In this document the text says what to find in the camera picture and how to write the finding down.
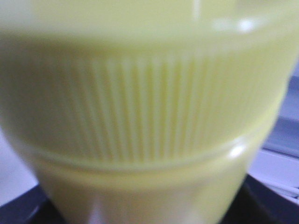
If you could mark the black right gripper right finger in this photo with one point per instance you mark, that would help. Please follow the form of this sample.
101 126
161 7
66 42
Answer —
257 204

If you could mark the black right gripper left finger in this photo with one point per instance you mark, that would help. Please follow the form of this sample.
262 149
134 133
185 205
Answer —
32 207

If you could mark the yellow squeeze bottle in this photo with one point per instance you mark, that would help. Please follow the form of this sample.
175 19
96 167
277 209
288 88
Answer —
143 111

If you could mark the silver electronic kitchen scale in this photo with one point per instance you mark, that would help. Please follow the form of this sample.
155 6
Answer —
277 163

